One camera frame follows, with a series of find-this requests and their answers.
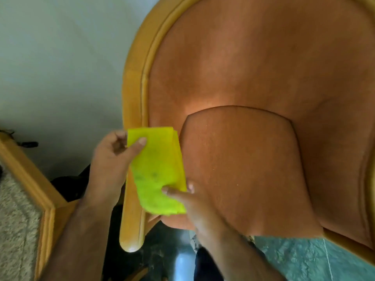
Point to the person's left hand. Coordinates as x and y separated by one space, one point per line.
107 169

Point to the person's right hand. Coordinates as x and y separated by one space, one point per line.
195 207

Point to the person's right thumb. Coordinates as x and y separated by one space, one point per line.
175 193

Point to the person's left thumb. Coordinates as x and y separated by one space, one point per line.
134 149

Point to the yellow-green cleaning cloth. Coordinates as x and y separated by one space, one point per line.
156 169

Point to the person's left forearm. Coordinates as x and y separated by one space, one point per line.
76 242

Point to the person's right forearm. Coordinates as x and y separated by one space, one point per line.
234 256

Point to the orange seat cushion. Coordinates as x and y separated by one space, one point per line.
246 172

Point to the orange upholstered wooden armchair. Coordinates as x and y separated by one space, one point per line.
252 114

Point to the beige upholstered wooden chair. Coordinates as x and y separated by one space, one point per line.
26 210

